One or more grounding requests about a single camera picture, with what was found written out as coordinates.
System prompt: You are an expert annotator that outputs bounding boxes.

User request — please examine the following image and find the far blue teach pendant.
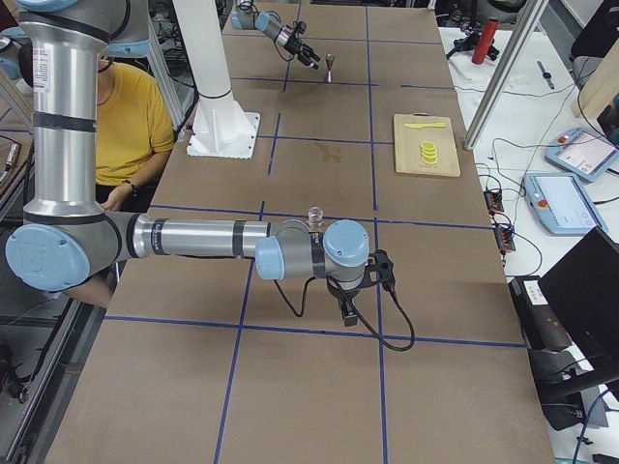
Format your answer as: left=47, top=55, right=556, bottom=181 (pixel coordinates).
left=545, top=128, right=618, bottom=183

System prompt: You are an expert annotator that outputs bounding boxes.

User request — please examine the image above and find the blue teach pendant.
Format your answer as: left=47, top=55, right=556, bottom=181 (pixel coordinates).
left=545, top=128, right=618, bottom=183
left=522, top=172, right=608, bottom=237

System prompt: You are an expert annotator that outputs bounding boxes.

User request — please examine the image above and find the steel double jigger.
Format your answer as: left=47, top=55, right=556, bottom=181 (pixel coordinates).
left=325, top=53, right=336, bottom=83

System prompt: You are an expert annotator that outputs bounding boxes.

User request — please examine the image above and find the bamboo cutting board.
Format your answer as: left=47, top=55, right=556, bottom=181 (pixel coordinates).
left=393, top=114, right=460, bottom=178

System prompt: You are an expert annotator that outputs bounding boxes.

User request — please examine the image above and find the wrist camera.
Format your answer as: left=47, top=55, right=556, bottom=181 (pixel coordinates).
left=291, top=20, right=307, bottom=37
left=361, top=249, right=396, bottom=292

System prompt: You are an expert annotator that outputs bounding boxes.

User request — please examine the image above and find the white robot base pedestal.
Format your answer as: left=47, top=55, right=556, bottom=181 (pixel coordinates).
left=173, top=0, right=260, bottom=160

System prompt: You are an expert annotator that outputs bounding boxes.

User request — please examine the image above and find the wrist watch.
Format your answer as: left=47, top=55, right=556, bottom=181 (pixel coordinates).
left=537, top=61, right=555, bottom=90

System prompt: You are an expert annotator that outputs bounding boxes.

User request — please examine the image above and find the person in yellow shirt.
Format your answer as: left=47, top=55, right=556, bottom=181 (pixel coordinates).
left=96, top=59, right=175, bottom=213

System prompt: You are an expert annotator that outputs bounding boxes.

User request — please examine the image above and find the near blue teach pendant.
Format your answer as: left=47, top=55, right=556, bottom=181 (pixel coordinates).
left=522, top=172, right=608, bottom=237

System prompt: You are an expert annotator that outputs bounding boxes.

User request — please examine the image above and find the clear glass cup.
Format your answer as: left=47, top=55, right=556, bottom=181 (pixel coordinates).
left=308, top=206, right=323, bottom=229

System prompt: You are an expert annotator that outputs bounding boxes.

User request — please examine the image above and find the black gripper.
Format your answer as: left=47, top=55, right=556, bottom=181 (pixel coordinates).
left=326, top=277, right=360, bottom=327
left=283, top=36, right=320, bottom=70

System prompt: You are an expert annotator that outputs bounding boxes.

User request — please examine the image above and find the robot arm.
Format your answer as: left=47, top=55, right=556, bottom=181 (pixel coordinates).
left=6, top=1, right=378, bottom=326
left=230, top=2, right=320, bottom=70

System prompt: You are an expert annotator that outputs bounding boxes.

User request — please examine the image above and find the aluminium frame post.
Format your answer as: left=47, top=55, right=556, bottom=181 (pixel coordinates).
left=463, top=0, right=548, bottom=151

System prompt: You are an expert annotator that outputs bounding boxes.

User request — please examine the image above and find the yellow plastic knife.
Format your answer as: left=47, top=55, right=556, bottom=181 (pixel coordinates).
left=403, top=122, right=447, bottom=130

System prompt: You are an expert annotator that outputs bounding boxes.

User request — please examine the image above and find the black computer tower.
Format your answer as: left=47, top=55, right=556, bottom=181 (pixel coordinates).
left=508, top=275, right=572, bottom=353

